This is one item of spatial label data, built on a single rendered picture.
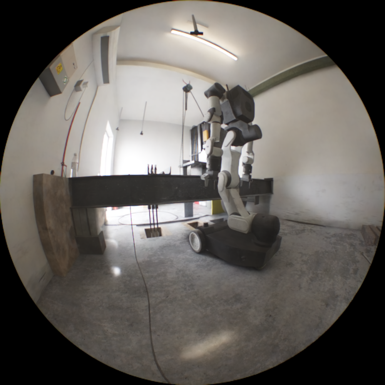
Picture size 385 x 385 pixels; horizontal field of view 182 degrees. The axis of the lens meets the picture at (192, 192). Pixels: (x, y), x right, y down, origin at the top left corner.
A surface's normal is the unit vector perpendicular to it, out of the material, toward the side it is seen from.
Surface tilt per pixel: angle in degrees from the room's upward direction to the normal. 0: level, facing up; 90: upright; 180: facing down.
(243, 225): 90
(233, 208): 90
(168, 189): 90
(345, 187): 90
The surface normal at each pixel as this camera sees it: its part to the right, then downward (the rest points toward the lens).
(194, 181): 0.45, 0.03
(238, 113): -0.77, 0.46
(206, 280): -0.02, -1.00
